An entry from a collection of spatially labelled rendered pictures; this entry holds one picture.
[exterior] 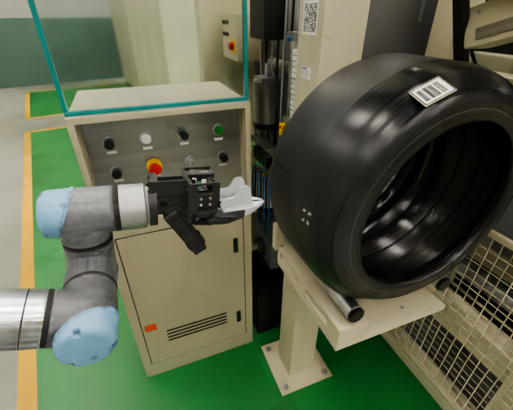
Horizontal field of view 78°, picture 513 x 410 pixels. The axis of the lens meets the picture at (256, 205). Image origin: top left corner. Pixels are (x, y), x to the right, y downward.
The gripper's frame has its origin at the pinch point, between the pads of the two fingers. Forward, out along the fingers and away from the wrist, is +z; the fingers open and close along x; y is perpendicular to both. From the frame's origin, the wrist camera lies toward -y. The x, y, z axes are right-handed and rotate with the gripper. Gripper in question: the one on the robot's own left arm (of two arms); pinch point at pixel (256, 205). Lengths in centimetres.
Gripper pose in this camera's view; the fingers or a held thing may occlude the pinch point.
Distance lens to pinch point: 61.4
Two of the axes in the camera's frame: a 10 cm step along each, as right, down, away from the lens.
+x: -3.6, -4.9, 7.9
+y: 1.1, -8.7, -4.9
